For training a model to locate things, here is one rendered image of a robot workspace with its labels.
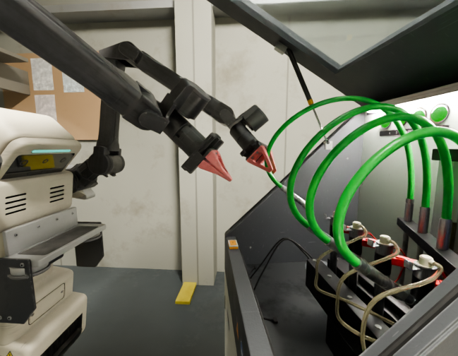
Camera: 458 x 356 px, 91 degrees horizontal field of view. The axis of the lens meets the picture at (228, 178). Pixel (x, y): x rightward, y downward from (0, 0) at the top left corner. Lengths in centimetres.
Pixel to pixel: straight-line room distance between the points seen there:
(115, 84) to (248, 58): 198
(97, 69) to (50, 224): 51
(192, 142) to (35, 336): 66
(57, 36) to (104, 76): 7
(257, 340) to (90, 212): 251
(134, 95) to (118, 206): 225
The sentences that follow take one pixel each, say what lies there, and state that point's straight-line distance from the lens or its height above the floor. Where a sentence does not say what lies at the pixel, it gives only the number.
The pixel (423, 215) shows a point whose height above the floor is 114.
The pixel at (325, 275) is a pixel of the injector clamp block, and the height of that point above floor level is 98.
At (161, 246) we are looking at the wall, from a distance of 260.
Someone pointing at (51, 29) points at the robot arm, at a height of 145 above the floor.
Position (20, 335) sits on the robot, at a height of 81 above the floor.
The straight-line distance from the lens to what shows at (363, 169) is 36.
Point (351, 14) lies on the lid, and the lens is 78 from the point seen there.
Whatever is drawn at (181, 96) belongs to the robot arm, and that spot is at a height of 139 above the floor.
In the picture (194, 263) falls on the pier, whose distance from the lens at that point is 229.
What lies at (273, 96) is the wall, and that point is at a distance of 229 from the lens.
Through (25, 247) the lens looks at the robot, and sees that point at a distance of 78.
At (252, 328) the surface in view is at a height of 95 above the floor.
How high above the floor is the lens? 129
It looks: 8 degrees down
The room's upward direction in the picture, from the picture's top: straight up
